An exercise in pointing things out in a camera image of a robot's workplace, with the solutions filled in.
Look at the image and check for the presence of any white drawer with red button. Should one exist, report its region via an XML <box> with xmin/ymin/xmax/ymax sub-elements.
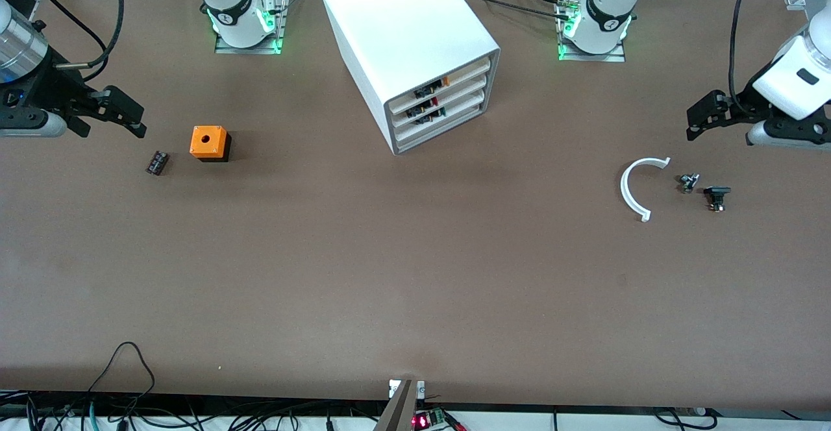
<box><xmin>390</xmin><ymin>73</ymin><xmax>489</xmax><ymax>128</ymax></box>

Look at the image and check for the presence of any white drawer with orange button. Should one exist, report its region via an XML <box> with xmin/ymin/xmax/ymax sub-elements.
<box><xmin>388</xmin><ymin>56</ymin><xmax>492</xmax><ymax>115</ymax></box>

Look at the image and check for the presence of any white lowest cabinet drawer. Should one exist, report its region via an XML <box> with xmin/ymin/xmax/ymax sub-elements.
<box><xmin>395</xmin><ymin>102</ymin><xmax>485</xmax><ymax>152</ymax></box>

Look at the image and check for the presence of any orange push button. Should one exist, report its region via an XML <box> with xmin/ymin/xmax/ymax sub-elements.
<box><xmin>415</xmin><ymin>77</ymin><xmax>451</xmax><ymax>99</ymax></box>

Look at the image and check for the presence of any white drawer cabinet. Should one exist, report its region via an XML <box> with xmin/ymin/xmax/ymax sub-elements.
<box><xmin>319</xmin><ymin>0</ymin><xmax>501</xmax><ymax>155</ymax></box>

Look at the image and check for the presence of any orange box with hole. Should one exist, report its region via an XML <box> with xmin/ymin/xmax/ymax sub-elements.
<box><xmin>190</xmin><ymin>126</ymin><xmax>232</xmax><ymax>163</ymax></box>

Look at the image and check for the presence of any white curved plastic arc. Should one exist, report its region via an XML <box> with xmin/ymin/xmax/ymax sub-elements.
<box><xmin>620</xmin><ymin>156</ymin><xmax>671</xmax><ymax>223</ymax></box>

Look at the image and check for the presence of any circuit board with red light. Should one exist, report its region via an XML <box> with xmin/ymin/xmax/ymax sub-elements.
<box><xmin>412</xmin><ymin>408</ymin><xmax>450</xmax><ymax>431</ymax></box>

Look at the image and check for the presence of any black switch component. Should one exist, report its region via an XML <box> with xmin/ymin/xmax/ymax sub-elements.
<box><xmin>704</xmin><ymin>186</ymin><xmax>732</xmax><ymax>212</ymax></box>

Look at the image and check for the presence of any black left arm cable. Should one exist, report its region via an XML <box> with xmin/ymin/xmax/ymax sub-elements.
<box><xmin>728</xmin><ymin>0</ymin><xmax>755</xmax><ymax>99</ymax></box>

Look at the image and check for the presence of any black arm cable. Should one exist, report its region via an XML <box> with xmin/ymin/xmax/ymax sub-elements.
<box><xmin>728</xmin><ymin>0</ymin><xmax>755</xmax><ymax>99</ymax></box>
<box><xmin>31</xmin><ymin>0</ymin><xmax>125</xmax><ymax>85</ymax></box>

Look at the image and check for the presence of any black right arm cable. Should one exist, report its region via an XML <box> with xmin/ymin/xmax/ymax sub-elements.
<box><xmin>31</xmin><ymin>0</ymin><xmax>125</xmax><ymax>85</ymax></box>

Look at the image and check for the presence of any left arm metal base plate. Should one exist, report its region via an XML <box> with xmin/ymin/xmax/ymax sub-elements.
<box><xmin>556</xmin><ymin>0</ymin><xmax>626</xmax><ymax>63</ymax></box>

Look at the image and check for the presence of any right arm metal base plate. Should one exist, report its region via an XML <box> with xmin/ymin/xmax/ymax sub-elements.
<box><xmin>214</xmin><ymin>0</ymin><xmax>288</xmax><ymax>55</ymax></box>

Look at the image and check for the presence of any black cable on table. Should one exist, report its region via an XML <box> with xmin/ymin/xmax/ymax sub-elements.
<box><xmin>454</xmin><ymin>0</ymin><xmax>576</xmax><ymax>20</ymax></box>

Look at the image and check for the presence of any black looped cable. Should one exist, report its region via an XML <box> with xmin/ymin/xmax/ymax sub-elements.
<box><xmin>87</xmin><ymin>341</ymin><xmax>156</xmax><ymax>397</ymax></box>

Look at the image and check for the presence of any white metal bracket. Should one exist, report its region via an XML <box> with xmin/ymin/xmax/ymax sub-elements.
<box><xmin>388</xmin><ymin>380</ymin><xmax>427</xmax><ymax>399</ymax></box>

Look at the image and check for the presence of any grey angled post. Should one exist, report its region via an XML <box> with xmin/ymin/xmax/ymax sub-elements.
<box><xmin>373</xmin><ymin>379</ymin><xmax>417</xmax><ymax>431</ymax></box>

